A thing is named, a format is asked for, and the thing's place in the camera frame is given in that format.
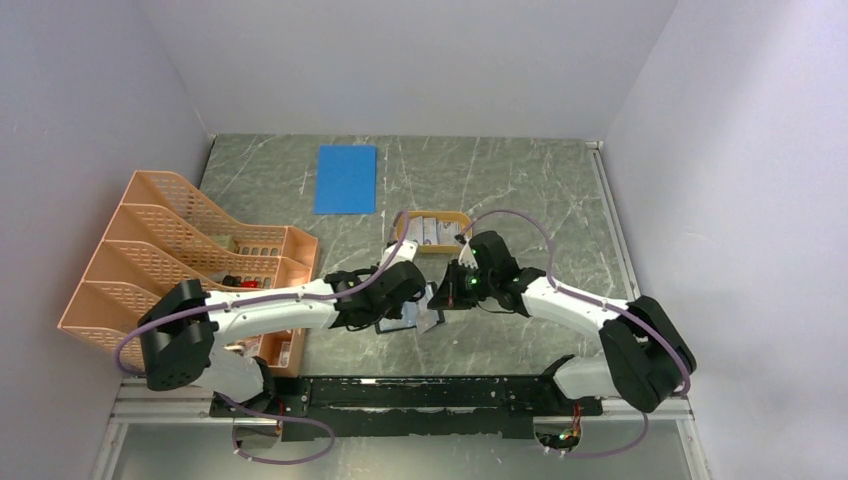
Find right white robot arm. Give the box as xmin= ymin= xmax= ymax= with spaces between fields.
xmin=428 ymin=231 xmax=697 ymax=414

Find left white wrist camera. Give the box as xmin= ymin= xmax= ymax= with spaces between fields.
xmin=379 ymin=240 xmax=419 ymax=266

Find orange mesh file rack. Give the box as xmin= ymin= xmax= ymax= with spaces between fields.
xmin=57 ymin=170 xmax=320 ymax=352

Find blue flat mat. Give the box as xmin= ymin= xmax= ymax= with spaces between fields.
xmin=313 ymin=145 xmax=377 ymax=215

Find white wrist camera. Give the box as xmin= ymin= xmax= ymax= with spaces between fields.
xmin=379 ymin=240 xmax=419 ymax=266
xmin=457 ymin=234 xmax=478 ymax=269

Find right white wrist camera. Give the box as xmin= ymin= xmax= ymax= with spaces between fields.
xmin=457 ymin=234 xmax=478 ymax=269

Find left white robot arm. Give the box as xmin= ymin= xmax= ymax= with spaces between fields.
xmin=136 ymin=261 xmax=426 ymax=416

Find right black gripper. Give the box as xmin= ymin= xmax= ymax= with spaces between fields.
xmin=427 ymin=258 xmax=496 ymax=310

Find black card holder wallet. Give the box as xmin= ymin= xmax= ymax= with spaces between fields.
xmin=375 ymin=282 xmax=437 ymax=335

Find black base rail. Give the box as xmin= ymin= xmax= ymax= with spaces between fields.
xmin=244 ymin=374 xmax=603 ymax=441

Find silver VIP card stack left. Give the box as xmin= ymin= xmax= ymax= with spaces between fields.
xmin=406 ymin=217 xmax=439 ymax=245

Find yellow oval tray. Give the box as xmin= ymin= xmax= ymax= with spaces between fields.
xmin=393 ymin=210 xmax=472 ymax=254

